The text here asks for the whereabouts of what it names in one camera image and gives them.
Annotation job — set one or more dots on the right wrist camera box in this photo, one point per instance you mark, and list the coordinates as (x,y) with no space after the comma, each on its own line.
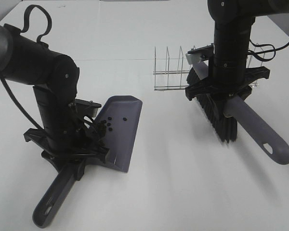
(195,56)

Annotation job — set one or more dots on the grey brush black bristles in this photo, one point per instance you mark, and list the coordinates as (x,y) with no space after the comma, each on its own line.
(225,112)

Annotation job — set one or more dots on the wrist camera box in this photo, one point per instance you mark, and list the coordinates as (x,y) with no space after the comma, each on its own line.
(195,56)
(87,108)

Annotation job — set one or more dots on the pile of coffee beans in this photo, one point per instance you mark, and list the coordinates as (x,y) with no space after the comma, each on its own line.
(110,127)

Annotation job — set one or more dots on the grey plastic dustpan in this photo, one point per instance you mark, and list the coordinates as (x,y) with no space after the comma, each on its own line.
(118,159)

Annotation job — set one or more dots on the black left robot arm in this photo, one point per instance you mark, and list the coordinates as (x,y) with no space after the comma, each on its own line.
(69,136)

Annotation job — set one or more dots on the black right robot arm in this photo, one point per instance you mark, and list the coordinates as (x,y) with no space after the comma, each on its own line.
(227,56)

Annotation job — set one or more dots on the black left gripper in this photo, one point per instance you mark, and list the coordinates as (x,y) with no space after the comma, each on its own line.
(58,154)

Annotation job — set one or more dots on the chrome wire rack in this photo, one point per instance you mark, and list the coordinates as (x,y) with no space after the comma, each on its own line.
(171,73)

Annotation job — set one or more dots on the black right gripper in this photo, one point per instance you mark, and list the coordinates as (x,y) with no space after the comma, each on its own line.
(201,83)

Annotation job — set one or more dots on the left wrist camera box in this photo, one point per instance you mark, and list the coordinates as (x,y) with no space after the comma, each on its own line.
(87,108)

